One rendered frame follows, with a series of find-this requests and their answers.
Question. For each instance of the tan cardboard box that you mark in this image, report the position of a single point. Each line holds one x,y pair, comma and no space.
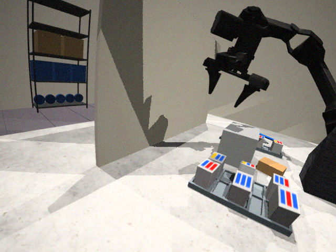
269,167

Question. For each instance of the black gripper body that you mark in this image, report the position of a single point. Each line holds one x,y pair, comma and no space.
254,80

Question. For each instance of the grey slotted rack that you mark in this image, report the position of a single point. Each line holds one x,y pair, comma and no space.
256,206

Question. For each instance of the beige wall panel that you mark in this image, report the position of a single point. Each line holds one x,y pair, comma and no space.
150,82

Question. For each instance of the white block with blue and red stripes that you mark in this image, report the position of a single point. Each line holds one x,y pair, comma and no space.
206,173

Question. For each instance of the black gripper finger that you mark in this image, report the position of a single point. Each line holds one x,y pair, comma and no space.
213,79
247,91

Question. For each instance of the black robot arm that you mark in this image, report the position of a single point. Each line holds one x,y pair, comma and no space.
249,28

